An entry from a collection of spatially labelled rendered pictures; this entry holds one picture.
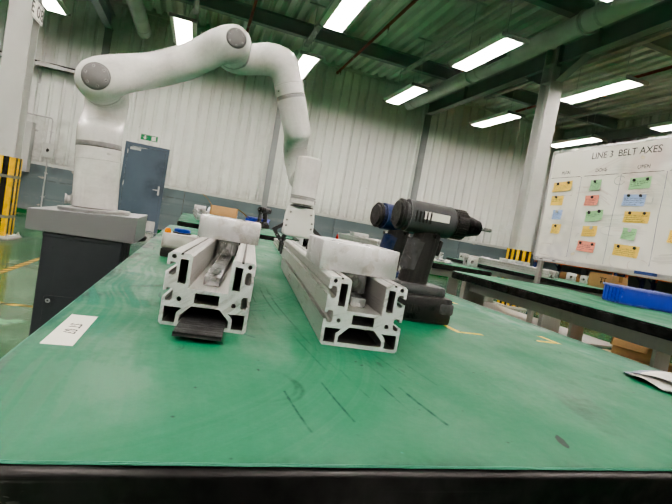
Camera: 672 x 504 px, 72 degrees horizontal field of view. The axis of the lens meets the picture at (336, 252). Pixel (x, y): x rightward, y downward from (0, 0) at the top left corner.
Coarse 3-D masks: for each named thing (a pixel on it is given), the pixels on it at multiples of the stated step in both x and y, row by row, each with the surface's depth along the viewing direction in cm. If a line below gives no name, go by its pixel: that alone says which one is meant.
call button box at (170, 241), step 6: (168, 234) 114; (174, 234) 114; (180, 234) 115; (186, 234) 116; (162, 240) 114; (168, 240) 114; (174, 240) 114; (180, 240) 114; (186, 240) 114; (192, 240) 115; (162, 246) 114; (168, 246) 114; (174, 246) 114; (180, 246) 114; (162, 252) 114; (168, 252) 114
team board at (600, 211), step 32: (576, 160) 396; (608, 160) 365; (640, 160) 338; (576, 192) 391; (608, 192) 360; (640, 192) 334; (544, 224) 421; (576, 224) 386; (608, 224) 356; (640, 224) 331; (544, 256) 415; (576, 256) 381; (608, 256) 352; (640, 256) 327
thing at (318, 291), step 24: (288, 240) 129; (288, 264) 116; (312, 264) 73; (312, 288) 69; (336, 288) 57; (384, 288) 59; (312, 312) 65; (336, 312) 57; (360, 312) 58; (384, 312) 58; (336, 336) 57; (360, 336) 62; (384, 336) 63
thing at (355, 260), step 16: (320, 240) 66; (336, 240) 69; (320, 256) 63; (336, 256) 63; (352, 256) 64; (368, 256) 64; (384, 256) 65; (352, 272) 64; (368, 272) 64; (384, 272) 65; (352, 288) 66
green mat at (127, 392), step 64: (256, 256) 157; (64, 320) 48; (128, 320) 52; (256, 320) 63; (512, 320) 109; (0, 384) 31; (64, 384) 33; (128, 384) 35; (192, 384) 37; (256, 384) 40; (320, 384) 42; (384, 384) 46; (448, 384) 49; (512, 384) 54; (576, 384) 59; (640, 384) 65; (0, 448) 24; (64, 448) 25; (128, 448) 26; (192, 448) 28; (256, 448) 29; (320, 448) 30; (384, 448) 32; (448, 448) 34; (512, 448) 36; (576, 448) 38; (640, 448) 40
